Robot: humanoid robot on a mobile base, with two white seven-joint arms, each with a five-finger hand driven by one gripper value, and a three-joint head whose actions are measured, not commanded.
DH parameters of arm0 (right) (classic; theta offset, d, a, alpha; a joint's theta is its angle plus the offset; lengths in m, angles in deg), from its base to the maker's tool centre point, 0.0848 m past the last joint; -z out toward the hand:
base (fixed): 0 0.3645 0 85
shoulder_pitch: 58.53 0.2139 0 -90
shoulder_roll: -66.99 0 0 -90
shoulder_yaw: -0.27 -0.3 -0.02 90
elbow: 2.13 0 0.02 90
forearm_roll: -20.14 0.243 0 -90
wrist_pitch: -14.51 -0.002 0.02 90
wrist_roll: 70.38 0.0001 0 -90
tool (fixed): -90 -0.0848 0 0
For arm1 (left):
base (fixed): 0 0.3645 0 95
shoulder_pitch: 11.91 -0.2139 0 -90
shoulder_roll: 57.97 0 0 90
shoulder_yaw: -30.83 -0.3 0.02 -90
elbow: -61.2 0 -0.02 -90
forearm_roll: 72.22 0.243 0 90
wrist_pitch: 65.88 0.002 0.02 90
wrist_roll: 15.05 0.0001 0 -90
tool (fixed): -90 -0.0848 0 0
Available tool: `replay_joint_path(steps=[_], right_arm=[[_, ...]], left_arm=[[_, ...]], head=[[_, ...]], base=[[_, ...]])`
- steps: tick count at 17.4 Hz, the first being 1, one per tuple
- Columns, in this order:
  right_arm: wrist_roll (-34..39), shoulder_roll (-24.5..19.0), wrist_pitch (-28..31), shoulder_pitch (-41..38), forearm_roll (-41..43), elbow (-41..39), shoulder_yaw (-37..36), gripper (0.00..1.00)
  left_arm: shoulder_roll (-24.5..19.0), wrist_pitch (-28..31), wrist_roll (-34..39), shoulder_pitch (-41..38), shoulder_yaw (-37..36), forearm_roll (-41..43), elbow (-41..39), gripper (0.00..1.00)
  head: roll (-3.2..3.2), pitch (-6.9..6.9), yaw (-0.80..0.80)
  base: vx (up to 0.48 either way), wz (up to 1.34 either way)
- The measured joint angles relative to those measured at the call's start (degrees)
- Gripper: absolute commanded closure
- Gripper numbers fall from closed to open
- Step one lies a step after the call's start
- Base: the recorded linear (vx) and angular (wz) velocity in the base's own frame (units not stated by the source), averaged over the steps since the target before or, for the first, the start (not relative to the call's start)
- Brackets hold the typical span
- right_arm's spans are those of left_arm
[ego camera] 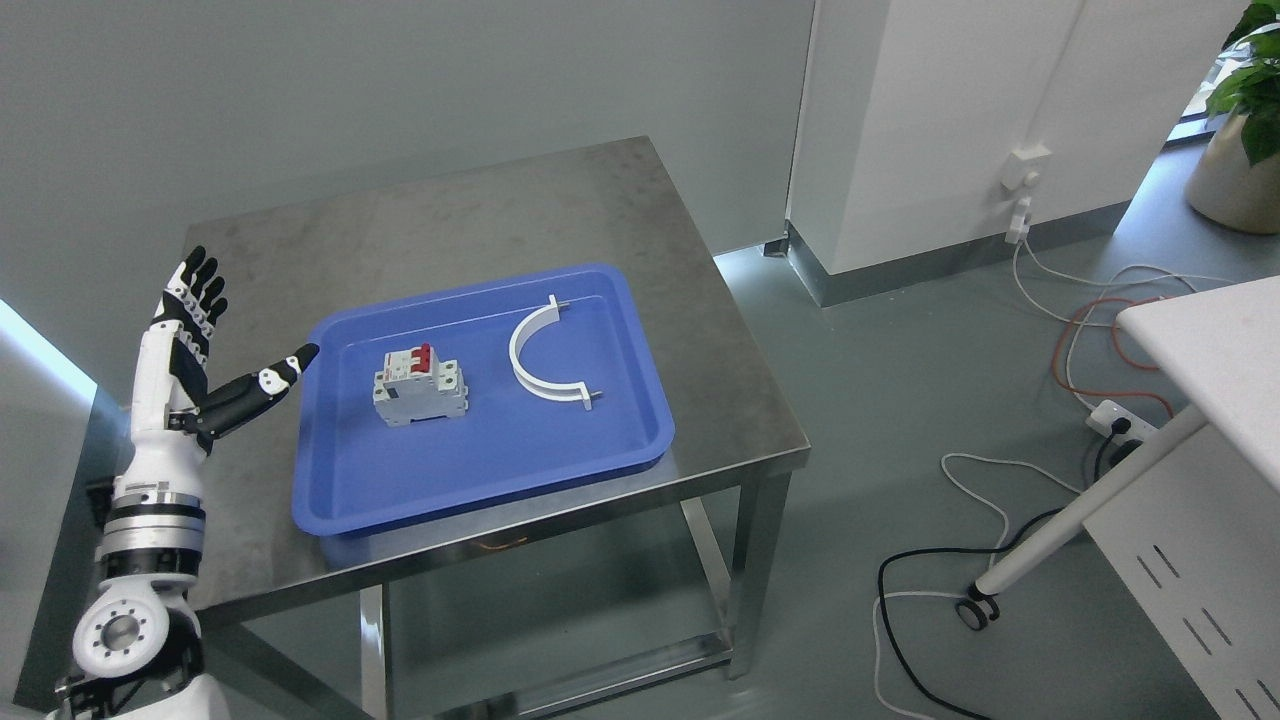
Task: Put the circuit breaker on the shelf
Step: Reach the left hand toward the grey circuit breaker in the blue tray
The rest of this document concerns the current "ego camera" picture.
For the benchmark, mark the white wall socket adapter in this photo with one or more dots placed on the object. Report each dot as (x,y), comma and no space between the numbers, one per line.
(1023,171)

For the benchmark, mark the white power strip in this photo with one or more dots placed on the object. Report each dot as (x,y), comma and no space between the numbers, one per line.
(1103,417)

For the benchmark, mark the blue plastic tray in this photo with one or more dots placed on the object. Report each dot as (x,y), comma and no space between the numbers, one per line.
(354,473)

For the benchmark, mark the green potted plant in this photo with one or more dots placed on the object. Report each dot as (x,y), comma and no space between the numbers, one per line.
(1236,180)

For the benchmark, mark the white curved bracket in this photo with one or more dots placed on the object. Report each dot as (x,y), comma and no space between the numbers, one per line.
(536,355)

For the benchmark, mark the white red circuit breaker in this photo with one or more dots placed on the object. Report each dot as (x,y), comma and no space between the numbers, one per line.
(415,384)

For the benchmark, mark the stainless steel table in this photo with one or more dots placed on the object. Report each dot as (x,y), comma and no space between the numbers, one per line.
(310,614)

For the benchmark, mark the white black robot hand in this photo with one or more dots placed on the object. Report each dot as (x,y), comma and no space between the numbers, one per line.
(175,416)

